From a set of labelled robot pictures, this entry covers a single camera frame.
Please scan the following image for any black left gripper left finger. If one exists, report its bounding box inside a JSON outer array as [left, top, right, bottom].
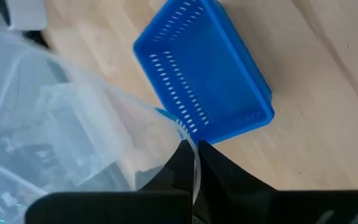
[[25, 139, 196, 224]]

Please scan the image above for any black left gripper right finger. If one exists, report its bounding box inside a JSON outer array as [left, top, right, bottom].
[[194, 140, 358, 224]]

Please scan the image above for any clear plastic bag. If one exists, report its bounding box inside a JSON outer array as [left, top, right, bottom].
[[0, 15, 202, 224]]

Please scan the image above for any small blue plastic basket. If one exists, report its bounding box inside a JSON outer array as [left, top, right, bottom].
[[132, 0, 275, 146]]

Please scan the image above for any white-shade silver table lamp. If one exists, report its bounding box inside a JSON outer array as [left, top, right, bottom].
[[6, 0, 48, 31]]

